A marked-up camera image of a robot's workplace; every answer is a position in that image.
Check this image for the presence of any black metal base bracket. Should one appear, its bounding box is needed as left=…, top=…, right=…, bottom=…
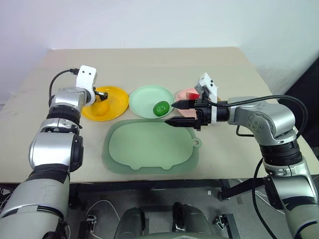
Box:
left=79, top=214, right=98, bottom=239
left=213, top=213, right=241, bottom=239

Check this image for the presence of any pink plate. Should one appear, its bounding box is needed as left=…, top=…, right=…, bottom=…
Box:
left=175, top=87, right=222, bottom=117

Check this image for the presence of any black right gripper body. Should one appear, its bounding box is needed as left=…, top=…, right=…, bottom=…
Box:
left=194, top=98, right=212, bottom=131

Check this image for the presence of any white floor cable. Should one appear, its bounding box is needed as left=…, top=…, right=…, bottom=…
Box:
left=256, top=188, right=285, bottom=215
left=84, top=199, right=121, bottom=239

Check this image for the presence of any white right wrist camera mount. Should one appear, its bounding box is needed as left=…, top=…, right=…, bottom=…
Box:
left=195, top=72, right=219, bottom=125

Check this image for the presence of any black table frame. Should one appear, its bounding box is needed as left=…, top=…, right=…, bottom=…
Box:
left=69, top=178, right=265, bottom=210

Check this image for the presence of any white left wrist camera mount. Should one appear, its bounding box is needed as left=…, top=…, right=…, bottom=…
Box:
left=75, top=65, right=98, bottom=105

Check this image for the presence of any green lime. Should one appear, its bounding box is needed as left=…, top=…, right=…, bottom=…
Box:
left=152, top=100, right=170, bottom=117

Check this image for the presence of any yellow mango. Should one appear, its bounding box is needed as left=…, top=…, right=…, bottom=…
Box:
left=90, top=96, right=110, bottom=116

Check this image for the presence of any light green plate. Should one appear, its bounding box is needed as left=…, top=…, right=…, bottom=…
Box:
left=128, top=85, right=175, bottom=119

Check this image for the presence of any black panel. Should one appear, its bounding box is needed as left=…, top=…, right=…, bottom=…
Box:
left=278, top=48, right=319, bottom=140

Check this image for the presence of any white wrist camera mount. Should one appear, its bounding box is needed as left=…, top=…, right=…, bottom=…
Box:
left=75, top=65, right=98, bottom=105
left=195, top=72, right=219, bottom=125

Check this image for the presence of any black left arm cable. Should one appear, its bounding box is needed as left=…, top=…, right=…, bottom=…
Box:
left=49, top=68, right=78, bottom=100

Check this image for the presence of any green silicone mat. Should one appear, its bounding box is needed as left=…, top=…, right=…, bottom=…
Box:
left=102, top=118, right=201, bottom=174

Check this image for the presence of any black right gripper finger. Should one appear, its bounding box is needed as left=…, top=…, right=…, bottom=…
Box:
left=163, top=116, right=198, bottom=128
left=171, top=99, right=197, bottom=110

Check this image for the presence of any dark grey rounded shape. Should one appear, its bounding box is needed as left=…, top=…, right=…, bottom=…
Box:
left=114, top=207, right=150, bottom=239
left=171, top=202, right=212, bottom=239

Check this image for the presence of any yellow plate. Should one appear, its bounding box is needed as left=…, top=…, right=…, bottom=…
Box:
left=81, top=86, right=130, bottom=122

